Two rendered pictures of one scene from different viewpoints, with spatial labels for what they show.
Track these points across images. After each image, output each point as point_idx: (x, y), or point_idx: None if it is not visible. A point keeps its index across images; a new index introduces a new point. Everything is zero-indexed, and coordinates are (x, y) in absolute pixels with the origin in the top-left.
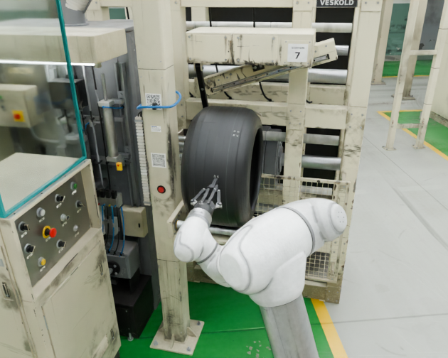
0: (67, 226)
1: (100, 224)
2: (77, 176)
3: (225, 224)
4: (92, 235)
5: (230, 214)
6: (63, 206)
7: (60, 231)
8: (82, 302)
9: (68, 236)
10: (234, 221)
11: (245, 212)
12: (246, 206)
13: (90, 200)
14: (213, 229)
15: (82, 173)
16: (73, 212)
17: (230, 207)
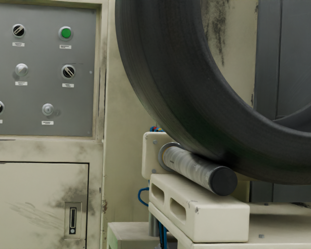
0: (28, 93)
1: (100, 132)
2: (82, 24)
3: (167, 122)
4: (72, 140)
5: (139, 63)
6: (29, 53)
7: (6, 88)
8: None
9: (24, 110)
10: (163, 104)
11: (179, 72)
12: (177, 46)
13: (97, 81)
14: (187, 164)
15: (99, 27)
16: (52, 78)
17: (135, 37)
